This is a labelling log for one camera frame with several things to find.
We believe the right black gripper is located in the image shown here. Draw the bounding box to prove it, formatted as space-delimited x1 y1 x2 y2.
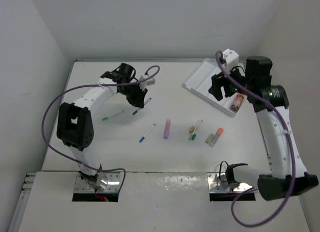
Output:
208 62 253 100

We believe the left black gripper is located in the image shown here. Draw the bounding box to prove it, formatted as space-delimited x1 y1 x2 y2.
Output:
119 81 148 108

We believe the pink capped clear tube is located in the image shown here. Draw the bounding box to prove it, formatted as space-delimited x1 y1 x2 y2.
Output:
230 93 246 113

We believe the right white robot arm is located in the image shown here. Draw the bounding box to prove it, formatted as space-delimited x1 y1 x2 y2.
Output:
208 51 319 201

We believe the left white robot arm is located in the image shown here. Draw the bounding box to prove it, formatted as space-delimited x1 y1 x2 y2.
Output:
56 63 155 187

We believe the white divided tray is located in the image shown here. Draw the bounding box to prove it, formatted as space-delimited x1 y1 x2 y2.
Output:
183 58 240 117

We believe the blue capped white pen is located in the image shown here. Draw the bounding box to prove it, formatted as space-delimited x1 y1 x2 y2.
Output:
139 124 156 143

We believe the pink highlighter stick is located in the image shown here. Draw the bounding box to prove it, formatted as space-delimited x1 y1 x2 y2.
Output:
163 118 171 139

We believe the orange capped clear tube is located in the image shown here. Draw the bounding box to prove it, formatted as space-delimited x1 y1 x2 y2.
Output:
209 128 224 147

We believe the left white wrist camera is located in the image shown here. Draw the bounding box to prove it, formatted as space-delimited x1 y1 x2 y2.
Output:
138 74 156 90

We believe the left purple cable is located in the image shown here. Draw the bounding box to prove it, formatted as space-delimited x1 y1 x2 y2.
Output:
41 65 161 190

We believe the purple cable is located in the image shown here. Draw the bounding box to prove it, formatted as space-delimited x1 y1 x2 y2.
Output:
41 65 161 190
215 50 297 228

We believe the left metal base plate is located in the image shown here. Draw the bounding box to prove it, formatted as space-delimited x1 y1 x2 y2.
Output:
74 172 121 194

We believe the metal base plate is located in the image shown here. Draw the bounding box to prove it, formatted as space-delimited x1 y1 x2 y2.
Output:
207 173 252 194
74 172 121 194

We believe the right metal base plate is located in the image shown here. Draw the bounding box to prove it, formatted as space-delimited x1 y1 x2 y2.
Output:
207 173 252 194

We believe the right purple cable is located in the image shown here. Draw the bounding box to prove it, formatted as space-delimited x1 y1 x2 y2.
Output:
215 50 297 228

